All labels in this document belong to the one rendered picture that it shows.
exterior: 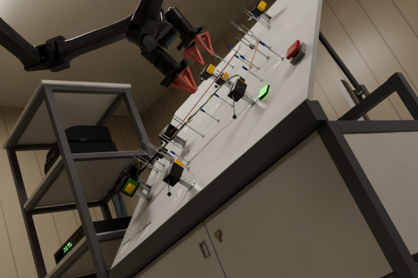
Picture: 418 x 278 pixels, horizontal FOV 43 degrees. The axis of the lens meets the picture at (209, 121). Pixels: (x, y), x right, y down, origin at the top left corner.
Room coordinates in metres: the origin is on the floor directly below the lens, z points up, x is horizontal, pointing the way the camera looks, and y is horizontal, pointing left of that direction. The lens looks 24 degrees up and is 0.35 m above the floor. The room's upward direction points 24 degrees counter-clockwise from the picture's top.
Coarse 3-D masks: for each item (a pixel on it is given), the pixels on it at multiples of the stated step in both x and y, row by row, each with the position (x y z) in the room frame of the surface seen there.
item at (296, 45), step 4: (296, 40) 1.42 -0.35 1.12; (292, 44) 1.43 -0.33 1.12; (296, 44) 1.41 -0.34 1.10; (292, 48) 1.42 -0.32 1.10; (296, 48) 1.40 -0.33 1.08; (288, 52) 1.43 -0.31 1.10; (292, 52) 1.41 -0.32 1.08; (296, 52) 1.41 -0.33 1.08; (288, 56) 1.42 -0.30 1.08; (292, 56) 1.43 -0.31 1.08
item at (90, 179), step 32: (32, 96) 2.17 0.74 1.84; (64, 96) 2.27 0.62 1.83; (96, 96) 2.39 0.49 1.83; (128, 96) 2.43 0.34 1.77; (32, 128) 2.42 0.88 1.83; (64, 128) 2.56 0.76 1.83; (64, 160) 2.11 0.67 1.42; (96, 160) 2.29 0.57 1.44; (128, 160) 2.45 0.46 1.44; (64, 192) 2.48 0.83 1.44; (96, 192) 2.66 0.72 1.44; (32, 224) 2.49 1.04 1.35; (96, 256) 2.10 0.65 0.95
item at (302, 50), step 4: (300, 44) 1.43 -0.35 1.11; (304, 44) 1.43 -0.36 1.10; (300, 48) 1.42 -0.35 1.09; (304, 48) 1.42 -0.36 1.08; (300, 52) 1.41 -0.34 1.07; (304, 52) 1.41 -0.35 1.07; (296, 56) 1.42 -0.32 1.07; (300, 56) 1.42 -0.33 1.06; (292, 60) 1.43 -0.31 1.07; (296, 60) 1.43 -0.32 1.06; (292, 64) 1.45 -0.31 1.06
